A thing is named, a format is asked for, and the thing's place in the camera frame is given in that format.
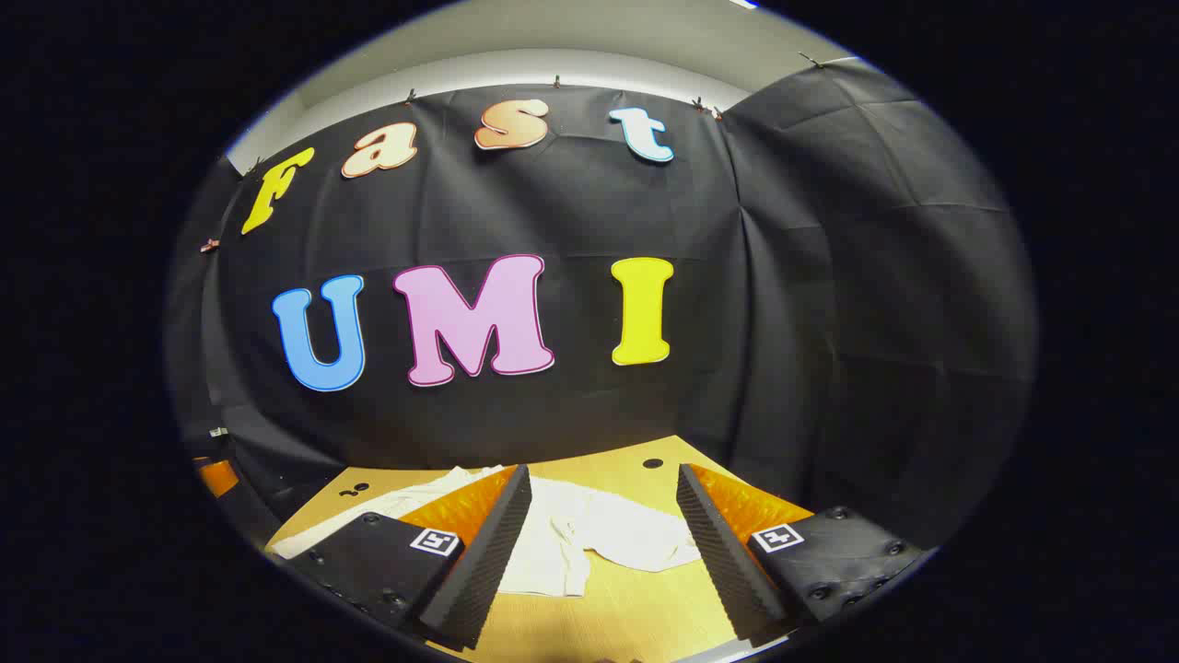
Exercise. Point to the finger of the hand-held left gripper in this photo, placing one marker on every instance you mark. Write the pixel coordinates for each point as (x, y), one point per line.
(219, 477)

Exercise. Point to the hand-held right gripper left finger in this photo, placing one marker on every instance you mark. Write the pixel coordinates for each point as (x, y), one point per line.
(488, 562)

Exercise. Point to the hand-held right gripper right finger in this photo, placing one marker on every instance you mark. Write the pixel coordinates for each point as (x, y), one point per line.
(723, 562)

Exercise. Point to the white sweatshirt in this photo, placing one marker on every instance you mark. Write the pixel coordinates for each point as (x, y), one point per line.
(608, 529)

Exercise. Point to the small black table fitting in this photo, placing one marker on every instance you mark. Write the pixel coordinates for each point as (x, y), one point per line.
(353, 491)

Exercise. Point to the black backdrop cloth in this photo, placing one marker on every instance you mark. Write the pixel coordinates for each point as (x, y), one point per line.
(553, 212)

